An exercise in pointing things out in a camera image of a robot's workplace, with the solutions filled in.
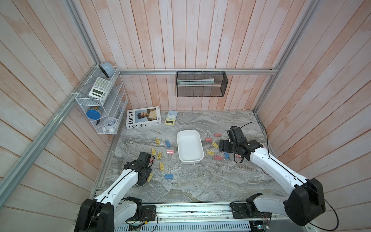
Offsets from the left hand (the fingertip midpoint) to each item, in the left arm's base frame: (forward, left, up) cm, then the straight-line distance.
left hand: (146, 175), depth 86 cm
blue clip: (0, -13, -2) cm, 13 cm away
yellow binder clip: (+16, -2, 0) cm, 16 cm away
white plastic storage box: (+18, -27, +2) cm, 33 cm away
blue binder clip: (+23, -11, 0) cm, 25 cm away
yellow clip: (+24, -4, 0) cm, 24 cm away
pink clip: (+16, -13, 0) cm, 21 cm away
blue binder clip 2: (+14, -51, 0) cm, 53 cm away
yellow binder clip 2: (+16, -41, 0) cm, 43 cm away
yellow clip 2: (+14, -6, 0) cm, 15 cm away
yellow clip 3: (+6, -9, 0) cm, 11 cm away
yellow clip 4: (-2, -3, +2) cm, 4 cm away
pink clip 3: (+26, -41, +1) cm, 48 cm away
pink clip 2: (+30, -47, +1) cm, 56 cm away
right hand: (+15, -48, +12) cm, 52 cm away
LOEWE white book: (+45, +10, +3) cm, 47 cm away
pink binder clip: (+12, -45, +1) cm, 46 cm away
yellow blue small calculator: (+46, -12, +1) cm, 48 cm away
